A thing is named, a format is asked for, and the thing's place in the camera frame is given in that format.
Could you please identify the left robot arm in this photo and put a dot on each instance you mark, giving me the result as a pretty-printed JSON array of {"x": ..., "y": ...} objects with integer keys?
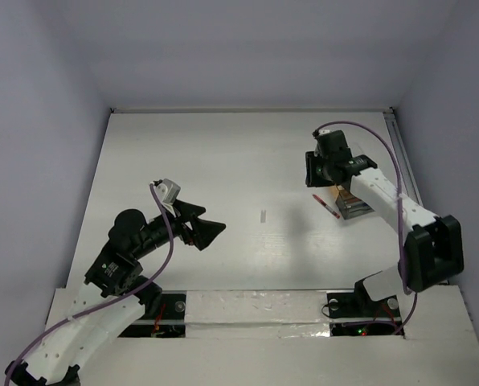
[{"x": 114, "y": 294}]

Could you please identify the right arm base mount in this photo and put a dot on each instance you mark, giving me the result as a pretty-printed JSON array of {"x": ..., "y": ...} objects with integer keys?
[{"x": 356, "y": 303}]

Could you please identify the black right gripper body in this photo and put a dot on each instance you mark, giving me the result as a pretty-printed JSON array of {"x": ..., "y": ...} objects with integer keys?
[{"x": 326, "y": 164}]

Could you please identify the stationery organizer box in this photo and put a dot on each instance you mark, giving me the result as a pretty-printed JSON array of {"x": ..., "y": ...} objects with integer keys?
[{"x": 351, "y": 205}]

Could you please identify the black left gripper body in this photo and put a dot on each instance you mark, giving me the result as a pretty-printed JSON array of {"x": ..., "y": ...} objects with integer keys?
[{"x": 183, "y": 229}]

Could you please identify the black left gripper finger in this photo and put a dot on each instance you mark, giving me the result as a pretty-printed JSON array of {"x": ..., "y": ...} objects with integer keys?
[
  {"x": 187, "y": 210},
  {"x": 205, "y": 231}
]

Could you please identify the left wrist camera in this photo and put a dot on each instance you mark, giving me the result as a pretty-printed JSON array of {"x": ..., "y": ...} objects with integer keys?
[{"x": 167, "y": 192}]

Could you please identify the red pen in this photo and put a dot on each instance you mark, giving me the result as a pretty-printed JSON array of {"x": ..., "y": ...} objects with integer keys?
[{"x": 326, "y": 206}]

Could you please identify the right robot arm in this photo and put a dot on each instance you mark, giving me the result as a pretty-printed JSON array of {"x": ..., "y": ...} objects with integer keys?
[{"x": 430, "y": 246}]

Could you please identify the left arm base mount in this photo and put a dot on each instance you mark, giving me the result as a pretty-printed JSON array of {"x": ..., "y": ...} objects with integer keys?
[{"x": 168, "y": 305}]

